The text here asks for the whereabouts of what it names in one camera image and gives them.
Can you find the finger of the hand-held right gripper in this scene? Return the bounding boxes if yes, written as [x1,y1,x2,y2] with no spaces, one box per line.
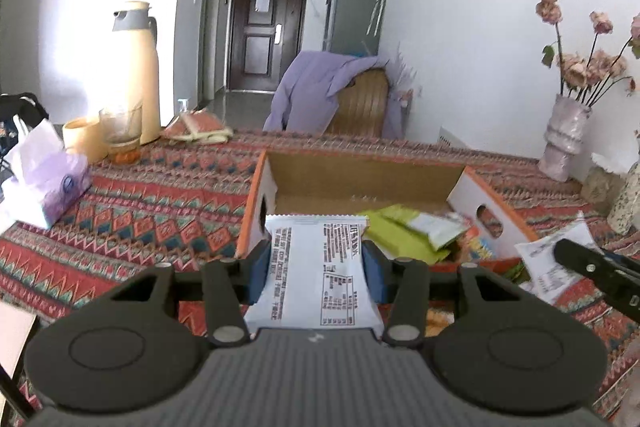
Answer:
[554,238,610,279]

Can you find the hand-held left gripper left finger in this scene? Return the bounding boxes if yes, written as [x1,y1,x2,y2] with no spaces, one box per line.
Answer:
[112,239,273,349]

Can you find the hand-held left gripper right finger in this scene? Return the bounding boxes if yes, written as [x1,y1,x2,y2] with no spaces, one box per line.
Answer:
[361,238,527,350]

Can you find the lime green snack packet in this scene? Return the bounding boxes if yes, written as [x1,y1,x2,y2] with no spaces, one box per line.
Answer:
[357,204,438,265]

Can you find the lime and white snack packet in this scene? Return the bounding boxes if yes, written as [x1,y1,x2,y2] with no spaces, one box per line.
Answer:
[405,212,469,253]

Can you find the red cardboard box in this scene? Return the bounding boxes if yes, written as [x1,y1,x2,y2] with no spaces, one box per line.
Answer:
[235,149,541,280]

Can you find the white floral vase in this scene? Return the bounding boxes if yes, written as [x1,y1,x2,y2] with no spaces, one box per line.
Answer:
[607,159,640,235]

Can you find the orange and blue snack packet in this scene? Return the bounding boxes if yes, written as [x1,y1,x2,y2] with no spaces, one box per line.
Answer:
[459,227,497,262]

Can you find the pink textured vase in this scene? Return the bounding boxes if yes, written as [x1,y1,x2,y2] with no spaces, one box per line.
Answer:
[537,94,593,182]

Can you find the folded patterned cloth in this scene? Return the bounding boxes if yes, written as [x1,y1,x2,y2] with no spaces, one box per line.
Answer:
[162,109,233,144]

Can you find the wooden chair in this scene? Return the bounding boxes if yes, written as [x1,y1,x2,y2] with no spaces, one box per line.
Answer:
[327,68,390,138]

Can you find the dried pink roses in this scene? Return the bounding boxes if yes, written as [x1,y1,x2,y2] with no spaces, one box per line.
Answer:
[535,0,640,108]

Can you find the purple jacket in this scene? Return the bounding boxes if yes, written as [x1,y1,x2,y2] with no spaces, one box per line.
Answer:
[262,51,408,138]

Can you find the clear drinking glass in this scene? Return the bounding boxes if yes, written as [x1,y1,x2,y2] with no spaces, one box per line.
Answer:
[99,103,143,165]

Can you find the white dried grass bunch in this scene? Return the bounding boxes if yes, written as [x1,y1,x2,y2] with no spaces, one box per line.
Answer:
[387,42,423,108]

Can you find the dark brown door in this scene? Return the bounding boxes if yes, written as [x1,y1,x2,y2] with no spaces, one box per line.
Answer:
[227,0,311,94]

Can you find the yellow mug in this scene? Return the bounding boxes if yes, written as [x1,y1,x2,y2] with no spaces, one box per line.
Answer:
[62,117,108,164]

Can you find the yellow thermos jug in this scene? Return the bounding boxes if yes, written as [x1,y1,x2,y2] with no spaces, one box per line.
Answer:
[111,1,162,145]

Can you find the purple tissue pack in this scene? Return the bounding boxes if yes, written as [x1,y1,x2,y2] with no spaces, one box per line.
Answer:
[0,119,93,230]

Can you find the grey refrigerator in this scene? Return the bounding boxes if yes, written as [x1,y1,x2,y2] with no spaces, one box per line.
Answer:
[324,0,386,58]

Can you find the dark bag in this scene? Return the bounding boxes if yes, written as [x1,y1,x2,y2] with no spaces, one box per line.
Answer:
[0,93,50,172]

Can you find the white wall vent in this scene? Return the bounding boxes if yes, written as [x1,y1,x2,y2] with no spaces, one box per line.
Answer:
[439,127,473,150]

